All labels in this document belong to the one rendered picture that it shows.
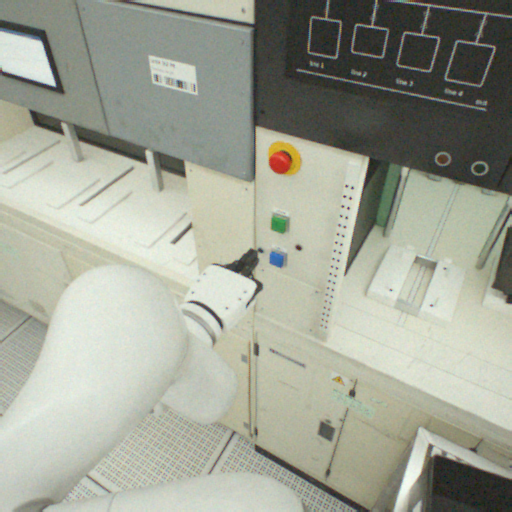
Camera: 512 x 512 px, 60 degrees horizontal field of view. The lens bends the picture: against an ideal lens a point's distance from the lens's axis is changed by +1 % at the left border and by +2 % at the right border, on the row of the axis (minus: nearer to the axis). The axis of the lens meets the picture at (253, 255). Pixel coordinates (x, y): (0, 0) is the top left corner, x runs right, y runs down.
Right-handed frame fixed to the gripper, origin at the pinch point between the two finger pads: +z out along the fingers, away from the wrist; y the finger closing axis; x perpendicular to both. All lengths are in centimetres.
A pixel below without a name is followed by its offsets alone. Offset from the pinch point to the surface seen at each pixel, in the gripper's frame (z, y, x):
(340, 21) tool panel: 12.2, 7.4, 38.7
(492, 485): -2, 53, -31
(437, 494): -3, 47, -43
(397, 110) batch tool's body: 12.3, 17.5, 28.5
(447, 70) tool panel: 12.2, 22.4, 35.1
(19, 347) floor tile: -1, -126, -120
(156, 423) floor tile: 2, -46, -120
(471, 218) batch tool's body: 81, 36, -33
